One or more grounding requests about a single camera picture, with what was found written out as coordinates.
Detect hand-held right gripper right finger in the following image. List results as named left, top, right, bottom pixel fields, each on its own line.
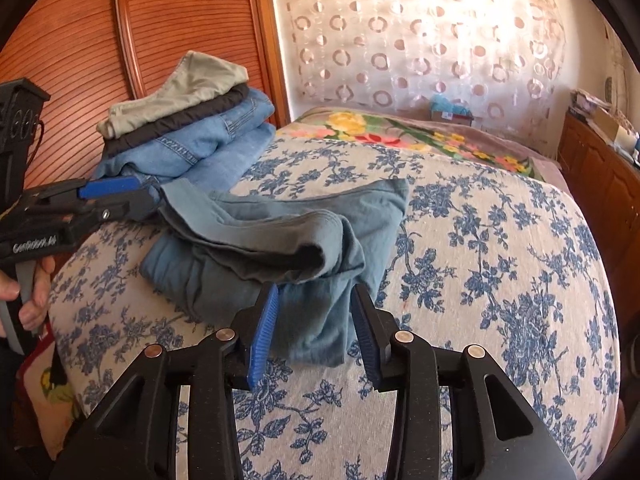
left=350, top=283, right=576, bottom=480

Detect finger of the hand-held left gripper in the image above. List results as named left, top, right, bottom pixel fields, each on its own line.
left=74, top=186, right=162, bottom=232
left=22, top=175, right=144, bottom=207

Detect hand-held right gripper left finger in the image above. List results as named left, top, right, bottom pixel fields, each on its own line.
left=50, top=282, right=281, bottom=480

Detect teal pants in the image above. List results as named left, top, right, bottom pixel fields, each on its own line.
left=140, top=177, right=411, bottom=367

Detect person's left hand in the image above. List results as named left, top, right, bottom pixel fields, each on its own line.
left=0, top=257, right=56, bottom=341

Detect folded dark garment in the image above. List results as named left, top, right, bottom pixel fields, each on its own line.
left=102, top=82, right=251, bottom=158

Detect folded light blue jeans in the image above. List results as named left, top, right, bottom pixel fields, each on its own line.
left=95, top=87, right=277, bottom=193

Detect blue floral bedspread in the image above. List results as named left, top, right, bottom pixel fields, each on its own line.
left=47, top=137, right=623, bottom=480

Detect folded beige garment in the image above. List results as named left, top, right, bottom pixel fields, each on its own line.
left=97, top=51, right=250, bottom=138

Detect embroidered cushion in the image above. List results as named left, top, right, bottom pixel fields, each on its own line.
left=17, top=320, right=82, bottom=461

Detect colourful floral blanket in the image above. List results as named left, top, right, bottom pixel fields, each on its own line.
left=275, top=106, right=566, bottom=196

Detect cardboard box with blue cloth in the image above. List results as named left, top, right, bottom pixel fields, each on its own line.
left=430, top=94, right=476, bottom=127

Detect wooden cabinet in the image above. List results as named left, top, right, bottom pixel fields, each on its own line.
left=555, top=110, right=640, bottom=271

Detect sheer curtain with circles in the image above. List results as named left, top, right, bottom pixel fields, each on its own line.
left=267, top=0, right=576, bottom=127

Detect plain cardboard box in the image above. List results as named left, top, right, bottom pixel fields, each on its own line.
left=590, top=107, right=637, bottom=147

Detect pile of papers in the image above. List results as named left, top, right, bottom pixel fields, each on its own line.
left=570, top=89, right=613, bottom=117

